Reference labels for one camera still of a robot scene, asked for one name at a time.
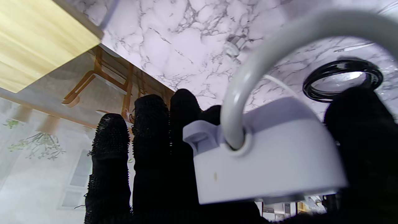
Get white power strip with cord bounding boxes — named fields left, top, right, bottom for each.
left=183, top=9, right=398, bottom=205

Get printed room scene backdrop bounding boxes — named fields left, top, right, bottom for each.
left=0, top=47, right=174, bottom=224

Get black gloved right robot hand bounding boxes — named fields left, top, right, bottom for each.
left=84, top=87, right=398, bottom=224

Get black coiled cable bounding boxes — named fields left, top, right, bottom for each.
left=302, top=58, right=383, bottom=103

